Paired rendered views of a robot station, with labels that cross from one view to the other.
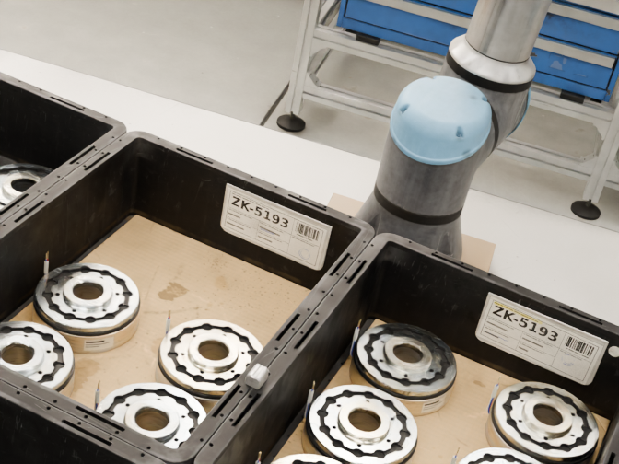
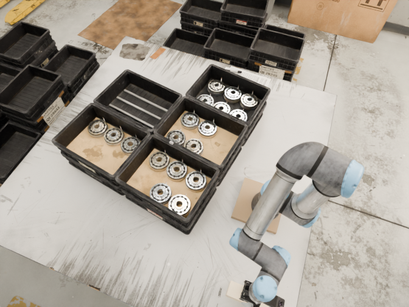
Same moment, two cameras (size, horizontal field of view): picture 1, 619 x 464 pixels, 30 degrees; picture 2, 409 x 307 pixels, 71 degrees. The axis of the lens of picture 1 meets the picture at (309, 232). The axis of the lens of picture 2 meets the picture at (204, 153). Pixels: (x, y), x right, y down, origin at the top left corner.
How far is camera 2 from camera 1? 1.35 m
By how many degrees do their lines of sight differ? 65
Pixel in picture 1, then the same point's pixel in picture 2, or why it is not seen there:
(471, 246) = (272, 225)
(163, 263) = (226, 142)
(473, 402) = (190, 196)
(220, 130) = not seen: hidden behind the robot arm
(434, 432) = (181, 186)
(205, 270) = (225, 150)
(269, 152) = (307, 181)
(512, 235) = (288, 243)
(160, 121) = not seen: hidden behind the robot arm
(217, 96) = not seen: outside the picture
